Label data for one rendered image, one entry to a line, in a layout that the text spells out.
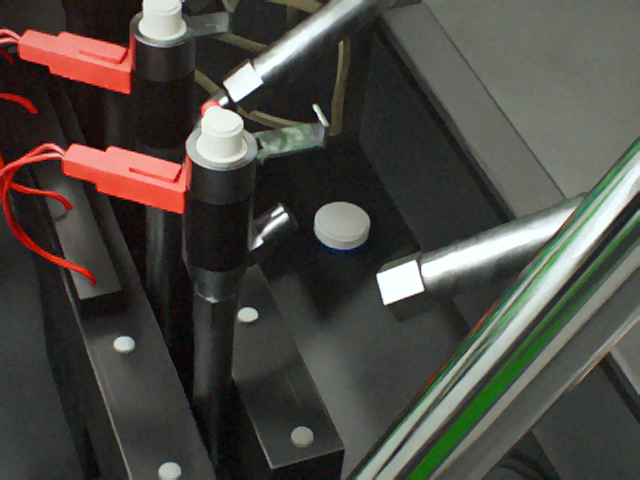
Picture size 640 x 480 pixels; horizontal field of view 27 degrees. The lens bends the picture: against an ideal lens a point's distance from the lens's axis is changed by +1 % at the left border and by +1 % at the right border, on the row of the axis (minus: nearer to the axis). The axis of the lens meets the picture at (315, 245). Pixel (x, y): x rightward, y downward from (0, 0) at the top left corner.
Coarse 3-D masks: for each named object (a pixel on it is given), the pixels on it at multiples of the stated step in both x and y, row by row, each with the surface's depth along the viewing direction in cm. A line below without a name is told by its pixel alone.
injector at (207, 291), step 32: (192, 160) 51; (192, 192) 52; (224, 192) 51; (192, 224) 53; (224, 224) 52; (256, 224) 55; (288, 224) 55; (192, 256) 54; (224, 256) 54; (256, 256) 55; (224, 288) 56; (224, 320) 57; (224, 352) 59; (224, 384) 61; (224, 416) 63; (224, 448) 65
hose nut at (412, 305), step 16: (416, 256) 45; (384, 272) 45; (400, 272) 45; (416, 272) 45; (384, 288) 45; (400, 288) 45; (416, 288) 45; (400, 304) 45; (416, 304) 45; (432, 304) 45; (400, 320) 46
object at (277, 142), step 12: (264, 132) 52; (276, 132) 52; (288, 132) 53; (300, 132) 53; (312, 132) 53; (264, 144) 52; (276, 144) 52; (288, 144) 52; (300, 144) 52; (312, 144) 52; (264, 156) 51; (276, 156) 52
